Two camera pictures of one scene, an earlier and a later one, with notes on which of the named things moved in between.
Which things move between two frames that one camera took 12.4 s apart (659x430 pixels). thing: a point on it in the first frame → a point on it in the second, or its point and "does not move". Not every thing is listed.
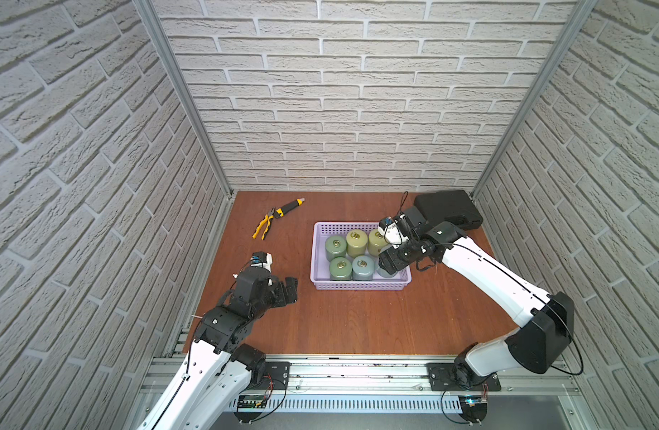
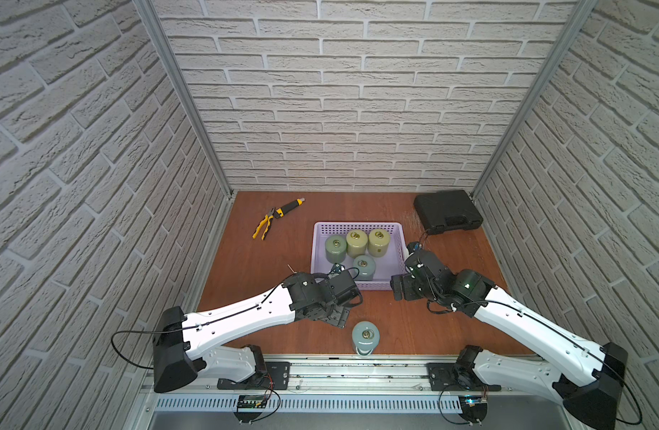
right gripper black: [388, 257] → [405, 279]
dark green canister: [335, 246] does not move
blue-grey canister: [363, 268] does not move
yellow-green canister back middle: [356, 243] does not move
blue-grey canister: [383, 273] → [365, 337]
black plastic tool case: [450, 206] does not move
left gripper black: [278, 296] → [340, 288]
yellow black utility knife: [282, 210] does not move
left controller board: [250, 401] does not move
